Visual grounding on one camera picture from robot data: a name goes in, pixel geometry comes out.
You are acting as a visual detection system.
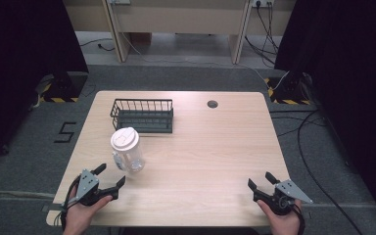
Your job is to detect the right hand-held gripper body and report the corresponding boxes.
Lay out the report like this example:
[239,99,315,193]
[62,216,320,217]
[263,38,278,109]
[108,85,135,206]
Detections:
[253,178,314,216]

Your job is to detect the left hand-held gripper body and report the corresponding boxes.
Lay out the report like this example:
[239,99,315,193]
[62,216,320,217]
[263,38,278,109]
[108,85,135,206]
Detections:
[74,168,119,207]

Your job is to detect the clear plastic jug white lid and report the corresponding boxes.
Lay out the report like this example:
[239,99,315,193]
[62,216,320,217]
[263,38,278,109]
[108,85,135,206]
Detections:
[110,126,146,174]

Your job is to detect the black wire basket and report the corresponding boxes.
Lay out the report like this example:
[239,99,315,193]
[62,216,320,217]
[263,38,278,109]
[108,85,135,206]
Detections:
[110,98,174,134]

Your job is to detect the person's right hand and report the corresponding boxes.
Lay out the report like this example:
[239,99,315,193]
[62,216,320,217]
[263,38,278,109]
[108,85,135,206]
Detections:
[257,199,304,235]

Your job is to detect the person's left hand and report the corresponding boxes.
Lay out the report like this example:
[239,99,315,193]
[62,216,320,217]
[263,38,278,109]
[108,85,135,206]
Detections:
[63,185,114,235]

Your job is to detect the black stand base hazard tape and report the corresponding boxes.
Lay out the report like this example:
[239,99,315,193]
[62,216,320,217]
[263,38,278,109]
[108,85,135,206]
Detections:
[263,71,312,106]
[38,71,89,104]

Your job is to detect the black curtain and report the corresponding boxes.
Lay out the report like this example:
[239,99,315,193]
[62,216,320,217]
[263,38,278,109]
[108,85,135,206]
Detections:
[0,0,90,167]
[273,0,376,226]

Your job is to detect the beige wooden desk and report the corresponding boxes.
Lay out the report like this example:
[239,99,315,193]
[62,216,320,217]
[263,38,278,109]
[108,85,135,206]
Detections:
[62,0,298,65]

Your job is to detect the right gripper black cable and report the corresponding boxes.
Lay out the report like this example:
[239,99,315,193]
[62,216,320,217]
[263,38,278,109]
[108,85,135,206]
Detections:
[290,203,307,235]

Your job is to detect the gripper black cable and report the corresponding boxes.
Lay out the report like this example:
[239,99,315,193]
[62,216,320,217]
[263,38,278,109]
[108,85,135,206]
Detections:
[58,174,82,233]
[290,203,307,235]

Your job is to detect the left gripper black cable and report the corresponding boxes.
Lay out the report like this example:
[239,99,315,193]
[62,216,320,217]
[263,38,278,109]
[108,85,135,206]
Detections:
[58,174,82,233]

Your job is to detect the black floor cable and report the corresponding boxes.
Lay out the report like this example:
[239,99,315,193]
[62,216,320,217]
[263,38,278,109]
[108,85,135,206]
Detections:
[78,37,116,53]
[269,109,364,235]

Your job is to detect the black hanging power cables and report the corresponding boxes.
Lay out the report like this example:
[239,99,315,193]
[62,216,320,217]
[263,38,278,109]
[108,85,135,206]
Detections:
[244,2,280,66]

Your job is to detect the white wall socket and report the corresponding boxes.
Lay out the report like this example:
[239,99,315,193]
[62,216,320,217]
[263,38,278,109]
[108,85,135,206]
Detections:
[252,0,275,9]

